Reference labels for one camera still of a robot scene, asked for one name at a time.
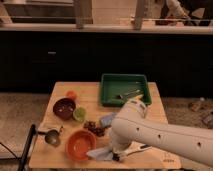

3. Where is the blue towel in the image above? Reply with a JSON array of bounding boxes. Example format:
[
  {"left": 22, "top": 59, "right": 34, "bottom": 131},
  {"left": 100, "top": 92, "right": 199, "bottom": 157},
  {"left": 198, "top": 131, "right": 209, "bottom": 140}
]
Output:
[{"left": 87, "top": 146, "right": 113, "bottom": 161}]

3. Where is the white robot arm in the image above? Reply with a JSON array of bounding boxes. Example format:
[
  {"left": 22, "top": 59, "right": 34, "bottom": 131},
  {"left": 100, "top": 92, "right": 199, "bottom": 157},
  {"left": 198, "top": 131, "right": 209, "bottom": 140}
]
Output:
[{"left": 110, "top": 99, "right": 213, "bottom": 167}]

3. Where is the dark maroon bowl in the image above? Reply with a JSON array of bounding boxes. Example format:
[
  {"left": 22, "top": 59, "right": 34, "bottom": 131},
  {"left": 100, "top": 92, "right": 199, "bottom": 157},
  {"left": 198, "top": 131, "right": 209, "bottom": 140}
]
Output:
[{"left": 53, "top": 98, "right": 76, "bottom": 120}]

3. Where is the red-orange bowl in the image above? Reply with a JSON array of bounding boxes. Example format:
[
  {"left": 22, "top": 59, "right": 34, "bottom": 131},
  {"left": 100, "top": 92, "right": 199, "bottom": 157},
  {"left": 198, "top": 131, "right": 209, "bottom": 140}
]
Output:
[{"left": 65, "top": 129, "right": 96, "bottom": 162}]

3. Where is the green plastic tray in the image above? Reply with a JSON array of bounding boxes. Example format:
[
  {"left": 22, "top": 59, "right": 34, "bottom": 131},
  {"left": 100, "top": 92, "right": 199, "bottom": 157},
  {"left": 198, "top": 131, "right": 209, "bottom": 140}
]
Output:
[{"left": 100, "top": 73, "right": 152, "bottom": 107}]

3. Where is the metal utensil in tray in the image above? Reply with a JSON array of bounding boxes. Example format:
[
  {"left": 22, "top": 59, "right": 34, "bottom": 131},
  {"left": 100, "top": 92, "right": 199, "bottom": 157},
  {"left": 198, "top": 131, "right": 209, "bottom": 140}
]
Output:
[{"left": 115, "top": 89, "right": 141, "bottom": 99}]

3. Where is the yellow corn piece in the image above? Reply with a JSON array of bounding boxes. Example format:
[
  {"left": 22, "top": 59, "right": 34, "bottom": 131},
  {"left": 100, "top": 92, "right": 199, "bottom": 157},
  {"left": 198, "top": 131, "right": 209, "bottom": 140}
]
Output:
[{"left": 133, "top": 94, "right": 144, "bottom": 100}]

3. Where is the small orange cup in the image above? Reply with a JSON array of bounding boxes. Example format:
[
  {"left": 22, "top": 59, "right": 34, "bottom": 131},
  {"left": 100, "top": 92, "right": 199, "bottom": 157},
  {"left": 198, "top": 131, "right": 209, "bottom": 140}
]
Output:
[{"left": 66, "top": 91, "right": 77, "bottom": 100}]

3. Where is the blue sponge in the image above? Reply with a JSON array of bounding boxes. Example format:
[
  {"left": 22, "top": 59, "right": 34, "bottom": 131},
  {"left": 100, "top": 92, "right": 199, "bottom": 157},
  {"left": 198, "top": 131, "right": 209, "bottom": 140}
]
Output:
[{"left": 99, "top": 113, "right": 116, "bottom": 128}]

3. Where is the dark grapes bunch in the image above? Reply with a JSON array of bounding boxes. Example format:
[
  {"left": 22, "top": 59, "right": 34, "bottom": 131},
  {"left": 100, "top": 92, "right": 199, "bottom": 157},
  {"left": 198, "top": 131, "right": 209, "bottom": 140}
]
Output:
[{"left": 84, "top": 121, "right": 105, "bottom": 137}]

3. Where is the white black dish brush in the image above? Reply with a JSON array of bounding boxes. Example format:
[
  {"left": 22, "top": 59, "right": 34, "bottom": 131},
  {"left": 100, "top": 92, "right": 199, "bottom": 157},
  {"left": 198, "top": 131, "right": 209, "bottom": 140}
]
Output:
[{"left": 112, "top": 145, "right": 150, "bottom": 162}]

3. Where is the metal measuring scoop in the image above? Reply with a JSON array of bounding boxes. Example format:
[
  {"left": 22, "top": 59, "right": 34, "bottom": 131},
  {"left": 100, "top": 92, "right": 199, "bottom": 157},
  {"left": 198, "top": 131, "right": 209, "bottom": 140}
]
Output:
[{"left": 38, "top": 130, "right": 60, "bottom": 146}]

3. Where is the black chair frame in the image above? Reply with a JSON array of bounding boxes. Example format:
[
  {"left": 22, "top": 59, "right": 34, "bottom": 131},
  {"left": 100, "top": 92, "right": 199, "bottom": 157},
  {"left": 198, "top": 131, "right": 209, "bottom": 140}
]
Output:
[{"left": 18, "top": 124, "right": 36, "bottom": 171}]

